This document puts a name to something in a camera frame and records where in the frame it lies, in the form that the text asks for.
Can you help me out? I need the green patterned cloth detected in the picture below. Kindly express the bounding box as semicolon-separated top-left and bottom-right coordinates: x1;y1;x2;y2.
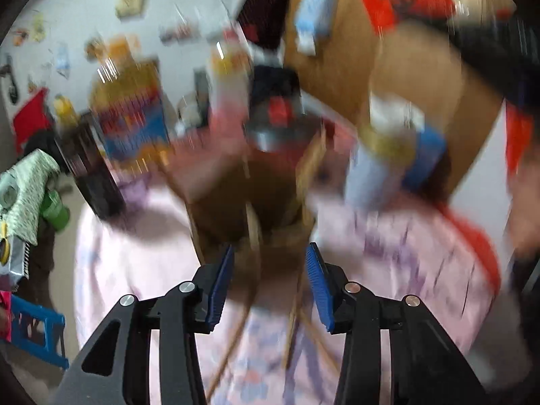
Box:
0;150;60;245

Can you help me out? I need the wooden chopstick holder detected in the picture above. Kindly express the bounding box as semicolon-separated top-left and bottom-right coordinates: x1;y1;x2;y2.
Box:
183;129;327;271

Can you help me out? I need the pile of wooden chopsticks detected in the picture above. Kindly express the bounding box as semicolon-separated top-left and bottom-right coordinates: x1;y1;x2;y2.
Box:
202;262;342;405

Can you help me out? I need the dark soy sauce bottle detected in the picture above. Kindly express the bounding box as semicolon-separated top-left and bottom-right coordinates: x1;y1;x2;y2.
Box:
55;95;125;220

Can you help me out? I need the blue plastic stool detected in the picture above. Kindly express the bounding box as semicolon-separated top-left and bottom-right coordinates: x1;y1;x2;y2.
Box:
8;295;69;370

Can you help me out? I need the dark dotted garment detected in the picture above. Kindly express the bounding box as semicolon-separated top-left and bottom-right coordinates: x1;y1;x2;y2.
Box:
236;0;294;55

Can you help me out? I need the silver foil bag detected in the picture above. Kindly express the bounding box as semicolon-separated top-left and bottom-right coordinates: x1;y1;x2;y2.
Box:
0;236;31;281

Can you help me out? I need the slim wooden chopstick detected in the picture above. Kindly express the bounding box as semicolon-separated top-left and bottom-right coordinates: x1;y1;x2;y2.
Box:
245;200;264;262

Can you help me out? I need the gold lidded milk powder tin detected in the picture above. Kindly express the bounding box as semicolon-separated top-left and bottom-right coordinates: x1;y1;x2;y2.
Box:
344;105;423;209

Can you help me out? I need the pink floral tablecloth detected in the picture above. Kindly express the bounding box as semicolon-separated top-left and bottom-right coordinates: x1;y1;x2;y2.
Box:
74;127;507;405

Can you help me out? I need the red cloth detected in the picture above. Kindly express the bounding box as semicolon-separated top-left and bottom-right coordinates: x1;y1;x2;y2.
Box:
12;88;53;153

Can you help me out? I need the black hanging strap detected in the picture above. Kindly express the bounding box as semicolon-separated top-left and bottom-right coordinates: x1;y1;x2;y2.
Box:
0;53;20;102

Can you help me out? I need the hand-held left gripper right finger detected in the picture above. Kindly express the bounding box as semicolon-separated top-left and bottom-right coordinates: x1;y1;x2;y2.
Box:
306;242;490;405

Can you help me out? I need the green cup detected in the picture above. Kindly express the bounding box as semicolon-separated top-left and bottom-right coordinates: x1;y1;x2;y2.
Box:
40;190;70;231

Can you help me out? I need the white drink bottle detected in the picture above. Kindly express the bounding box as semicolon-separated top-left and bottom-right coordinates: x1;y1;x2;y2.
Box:
209;42;254;114

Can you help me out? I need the blue and white packet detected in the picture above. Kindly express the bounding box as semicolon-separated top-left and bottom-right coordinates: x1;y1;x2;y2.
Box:
294;0;338;55

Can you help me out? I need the large cooking oil bottle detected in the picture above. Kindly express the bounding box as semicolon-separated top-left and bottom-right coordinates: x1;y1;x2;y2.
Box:
90;59;169;165

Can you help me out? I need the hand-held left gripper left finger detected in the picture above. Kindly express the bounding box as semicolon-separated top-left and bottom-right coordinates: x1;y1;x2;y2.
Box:
48;245;235;405

